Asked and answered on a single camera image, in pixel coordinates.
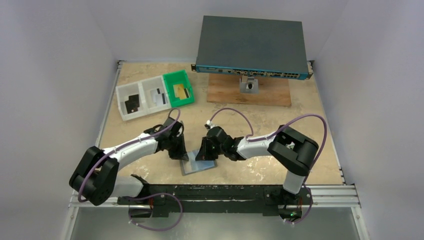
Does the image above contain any grey leather card holder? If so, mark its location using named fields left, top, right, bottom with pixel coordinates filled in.
left=179, top=149, right=218, bottom=176

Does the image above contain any gold card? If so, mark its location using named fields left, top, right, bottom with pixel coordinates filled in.
left=178, top=88, right=190, bottom=100
left=173, top=84, right=187, bottom=100

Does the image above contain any black card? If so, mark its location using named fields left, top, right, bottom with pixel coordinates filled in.
left=128, top=94, right=140, bottom=108
left=124, top=100, right=139, bottom=114

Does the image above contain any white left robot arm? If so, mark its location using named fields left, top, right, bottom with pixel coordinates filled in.
left=69, top=117, right=187, bottom=206

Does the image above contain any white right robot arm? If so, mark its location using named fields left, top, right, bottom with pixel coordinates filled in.
left=195, top=125, right=322, bottom=204

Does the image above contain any white middle bin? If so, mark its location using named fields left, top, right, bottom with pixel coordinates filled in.
left=138, top=75, right=171, bottom=115

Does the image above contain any white bin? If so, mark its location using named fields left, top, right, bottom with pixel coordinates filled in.
left=138, top=75, right=171, bottom=115
left=115, top=82, right=148, bottom=121

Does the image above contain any brown wooden board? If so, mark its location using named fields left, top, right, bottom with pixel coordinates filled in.
left=206, top=73, right=292, bottom=107

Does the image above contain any green bin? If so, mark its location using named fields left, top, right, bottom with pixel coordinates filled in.
left=162, top=70, right=195, bottom=108

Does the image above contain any white left bin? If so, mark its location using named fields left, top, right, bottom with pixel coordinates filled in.
left=115, top=82, right=148, bottom=121

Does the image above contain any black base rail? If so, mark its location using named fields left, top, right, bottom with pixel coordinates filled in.
left=117, top=184, right=313, bottom=220

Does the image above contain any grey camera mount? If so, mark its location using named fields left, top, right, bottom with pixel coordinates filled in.
left=239, top=76, right=259, bottom=94

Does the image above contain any grey network switch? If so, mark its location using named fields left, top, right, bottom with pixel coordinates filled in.
left=191, top=15, right=313, bottom=80

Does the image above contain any aluminium frame rail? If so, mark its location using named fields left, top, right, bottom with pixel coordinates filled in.
left=68, top=185, right=361, bottom=208

